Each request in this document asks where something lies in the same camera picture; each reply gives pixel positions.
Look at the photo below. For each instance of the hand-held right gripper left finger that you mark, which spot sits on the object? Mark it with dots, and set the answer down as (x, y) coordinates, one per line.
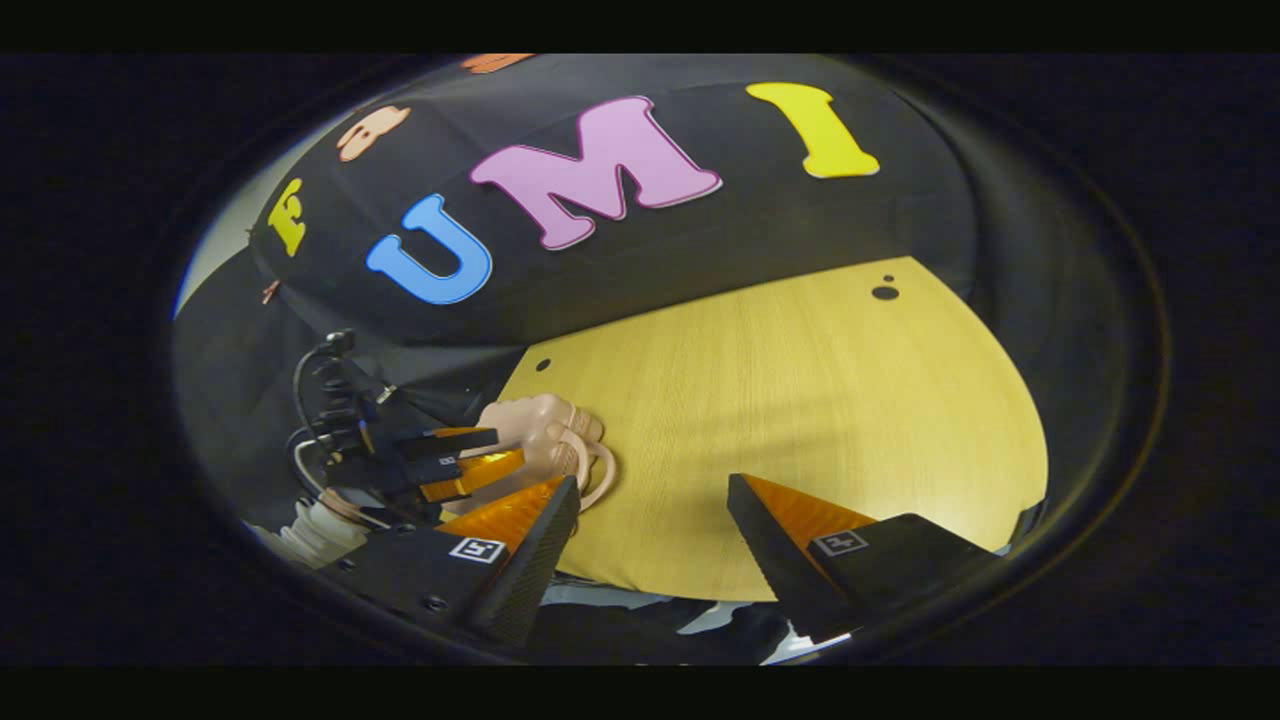
(535, 570)

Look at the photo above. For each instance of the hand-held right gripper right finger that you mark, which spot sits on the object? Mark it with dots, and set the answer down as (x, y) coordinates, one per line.
(775, 560)

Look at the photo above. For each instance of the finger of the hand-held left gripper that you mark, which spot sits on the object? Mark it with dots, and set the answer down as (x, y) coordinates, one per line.
(450, 442)
(480, 473)

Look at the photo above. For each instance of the person's dark clothing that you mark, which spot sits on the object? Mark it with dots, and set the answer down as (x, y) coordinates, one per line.
(640, 630)

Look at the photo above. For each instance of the small red clip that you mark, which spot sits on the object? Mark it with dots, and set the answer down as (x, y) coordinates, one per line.
(269, 292)

